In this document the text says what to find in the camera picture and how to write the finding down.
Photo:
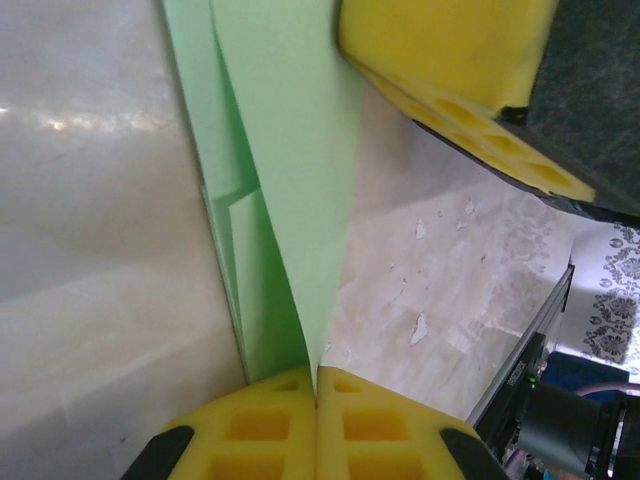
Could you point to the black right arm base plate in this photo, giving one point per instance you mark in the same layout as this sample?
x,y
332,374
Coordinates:
x,y
522,365

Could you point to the dark blue mug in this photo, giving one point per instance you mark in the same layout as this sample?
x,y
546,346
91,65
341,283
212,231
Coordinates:
x,y
585,370

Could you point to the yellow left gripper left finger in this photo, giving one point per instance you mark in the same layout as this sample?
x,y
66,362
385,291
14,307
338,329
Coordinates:
x,y
250,435

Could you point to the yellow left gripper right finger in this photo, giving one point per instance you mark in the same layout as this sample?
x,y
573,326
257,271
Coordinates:
x,y
380,435

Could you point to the aluminium extrusion frame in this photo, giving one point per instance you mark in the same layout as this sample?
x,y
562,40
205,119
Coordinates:
x,y
525,340

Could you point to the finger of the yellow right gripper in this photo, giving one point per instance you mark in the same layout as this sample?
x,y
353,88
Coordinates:
x,y
450,45
480,150

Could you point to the light green paper sheet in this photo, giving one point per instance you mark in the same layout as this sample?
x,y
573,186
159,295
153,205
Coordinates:
x,y
300,150

